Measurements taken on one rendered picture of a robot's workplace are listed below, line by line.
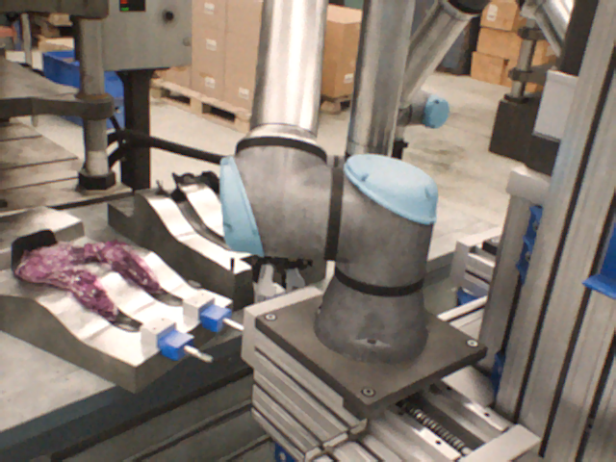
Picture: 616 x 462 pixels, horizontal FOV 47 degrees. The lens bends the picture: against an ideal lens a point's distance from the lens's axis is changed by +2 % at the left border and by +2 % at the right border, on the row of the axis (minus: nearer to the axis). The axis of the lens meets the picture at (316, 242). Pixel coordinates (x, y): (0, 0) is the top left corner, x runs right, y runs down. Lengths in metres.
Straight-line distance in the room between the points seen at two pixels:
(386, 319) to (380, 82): 0.38
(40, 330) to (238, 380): 0.43
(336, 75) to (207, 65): 1.08
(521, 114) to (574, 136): 4.55
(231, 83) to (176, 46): 3.30
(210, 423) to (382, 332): 0.74
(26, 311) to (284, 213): 0.63
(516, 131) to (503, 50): 2.77
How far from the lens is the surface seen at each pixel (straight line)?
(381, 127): 1.09
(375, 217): 0.81
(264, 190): 0.81
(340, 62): 6.00
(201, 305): 1.28
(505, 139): 5.48
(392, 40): 1.05
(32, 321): 1.32
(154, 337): 1.21
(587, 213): 0.85
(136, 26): 2.13
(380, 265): 0.83
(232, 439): 1.60
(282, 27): 0.91
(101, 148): 2.00
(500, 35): 8.14
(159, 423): 1.43
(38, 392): 1.24
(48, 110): 1.96
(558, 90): 0.95
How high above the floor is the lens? 1.53
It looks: 25 degrees down
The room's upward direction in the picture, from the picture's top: 6 degrees clockwise
